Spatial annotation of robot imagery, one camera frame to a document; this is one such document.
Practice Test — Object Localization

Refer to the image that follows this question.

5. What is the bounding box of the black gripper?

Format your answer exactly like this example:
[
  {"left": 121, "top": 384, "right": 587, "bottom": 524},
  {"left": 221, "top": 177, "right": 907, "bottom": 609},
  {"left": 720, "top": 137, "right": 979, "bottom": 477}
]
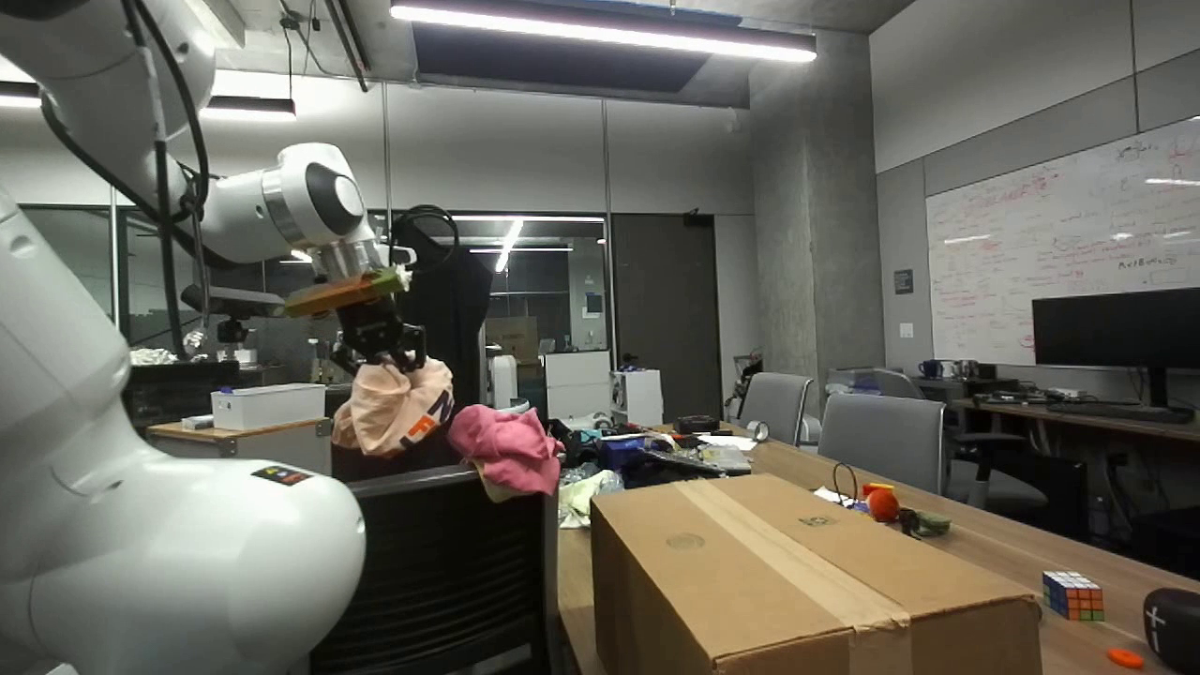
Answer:
[{"left": 335, "top": 297, "right": 426, "bottom": 370}]

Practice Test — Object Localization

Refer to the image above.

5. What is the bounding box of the peach cloth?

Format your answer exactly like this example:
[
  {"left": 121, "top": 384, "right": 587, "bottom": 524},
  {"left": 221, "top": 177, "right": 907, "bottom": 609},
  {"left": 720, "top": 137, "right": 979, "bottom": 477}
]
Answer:
[{"left": 329, "top": 357, "right": 455, "bottom": 457}]

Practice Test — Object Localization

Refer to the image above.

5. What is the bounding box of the pink shirt orange print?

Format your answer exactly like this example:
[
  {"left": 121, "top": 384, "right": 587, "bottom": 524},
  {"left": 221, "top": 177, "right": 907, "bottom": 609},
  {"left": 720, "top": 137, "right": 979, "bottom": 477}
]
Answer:
[{"left": 450, "top": 404, "right": 562, "bottom": 504}]

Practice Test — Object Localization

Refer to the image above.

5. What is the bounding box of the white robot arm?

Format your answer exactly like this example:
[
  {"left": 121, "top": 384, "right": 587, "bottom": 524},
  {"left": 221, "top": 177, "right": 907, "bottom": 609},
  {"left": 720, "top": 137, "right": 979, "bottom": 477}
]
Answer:
[{"left": 0, "top": 0, "right": 406, "bottom": 675}]

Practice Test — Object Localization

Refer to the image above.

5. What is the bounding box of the grey office chair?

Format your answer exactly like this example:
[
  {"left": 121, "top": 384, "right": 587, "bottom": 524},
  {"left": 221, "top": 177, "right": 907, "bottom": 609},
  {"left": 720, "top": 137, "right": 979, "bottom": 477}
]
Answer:
[{"left": 306, "top": 446, "right": 555, "bottom": 675}]

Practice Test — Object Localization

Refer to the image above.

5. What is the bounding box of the cardboard box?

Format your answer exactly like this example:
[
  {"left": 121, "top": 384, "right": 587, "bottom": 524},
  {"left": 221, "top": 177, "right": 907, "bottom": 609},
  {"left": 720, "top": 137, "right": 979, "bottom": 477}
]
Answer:
[{"left": 594, "top": 477, "right": 1044, "bottom": 675}]

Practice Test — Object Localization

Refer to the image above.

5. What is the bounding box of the grey chair near whiteboard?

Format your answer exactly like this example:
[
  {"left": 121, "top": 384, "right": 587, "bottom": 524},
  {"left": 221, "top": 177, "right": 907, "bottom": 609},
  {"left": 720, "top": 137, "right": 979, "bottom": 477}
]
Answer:
[{"left": 819, "top": 395, "right": 946, "bottom": 490}]

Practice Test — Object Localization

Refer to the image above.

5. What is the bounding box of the white storage bin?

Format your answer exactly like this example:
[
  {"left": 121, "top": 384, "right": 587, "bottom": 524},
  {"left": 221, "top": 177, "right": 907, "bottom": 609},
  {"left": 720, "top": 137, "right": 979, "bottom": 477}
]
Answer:
[{"left": 210, "top": 384, "right": 325, "bottom": 430}]

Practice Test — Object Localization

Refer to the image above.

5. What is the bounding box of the orange ball toy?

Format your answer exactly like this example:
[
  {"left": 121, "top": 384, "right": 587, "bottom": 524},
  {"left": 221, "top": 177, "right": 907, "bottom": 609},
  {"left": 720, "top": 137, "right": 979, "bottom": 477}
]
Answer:
[{"left": 861, "top": 485, "right": 900, "bottom": 520}]

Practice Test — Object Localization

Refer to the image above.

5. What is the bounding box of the rubiks cube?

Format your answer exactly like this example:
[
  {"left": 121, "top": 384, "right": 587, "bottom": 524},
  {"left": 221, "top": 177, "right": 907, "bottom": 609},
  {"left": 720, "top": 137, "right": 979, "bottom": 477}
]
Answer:
[{"left": 1044, "top": 570, "right": 1107, "bottom": 621}]

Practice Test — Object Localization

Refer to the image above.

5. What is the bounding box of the black monitor on desk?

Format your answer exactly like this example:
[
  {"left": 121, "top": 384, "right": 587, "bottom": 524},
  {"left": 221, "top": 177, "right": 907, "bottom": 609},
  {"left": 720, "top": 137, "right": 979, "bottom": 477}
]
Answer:
[{"left": 1031, "top": 287, "right": 1200, "bottom": 367}]

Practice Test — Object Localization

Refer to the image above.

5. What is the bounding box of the small orange cap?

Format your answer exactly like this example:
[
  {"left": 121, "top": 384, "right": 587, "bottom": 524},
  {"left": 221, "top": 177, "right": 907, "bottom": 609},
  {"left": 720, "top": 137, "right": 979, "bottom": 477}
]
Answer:
[{"left": 1107, "top": 646, "right": 1144, "bottom": 670}]

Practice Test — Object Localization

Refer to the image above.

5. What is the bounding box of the black bluetooth speaker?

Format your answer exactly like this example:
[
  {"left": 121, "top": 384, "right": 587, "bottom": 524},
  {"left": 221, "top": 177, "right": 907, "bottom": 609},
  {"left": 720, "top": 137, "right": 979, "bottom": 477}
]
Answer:
[{"left": 1144, "top": 589, "right": 1200, "bottom": 675}]

